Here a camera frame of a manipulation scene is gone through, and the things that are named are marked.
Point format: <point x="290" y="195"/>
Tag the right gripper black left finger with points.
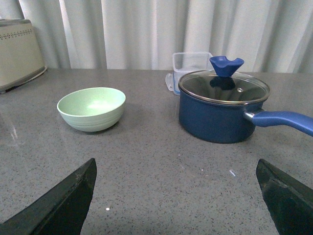
<point x="60" y="211"/>

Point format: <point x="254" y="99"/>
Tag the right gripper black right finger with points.
<point x="289" y="202"/>

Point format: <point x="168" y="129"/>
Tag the green bowl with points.
<point x="92" y="109"/>

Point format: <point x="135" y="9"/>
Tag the blue saucepan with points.
<point x="231" y="124"/>

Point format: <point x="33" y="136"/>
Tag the glass pot lid blue knob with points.
<point x="224" y="85"/>

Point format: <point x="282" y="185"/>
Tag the cream toaster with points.
<point x="20" y="56"/>

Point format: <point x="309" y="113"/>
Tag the clear plastic container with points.
<point x="186" y="62"/>

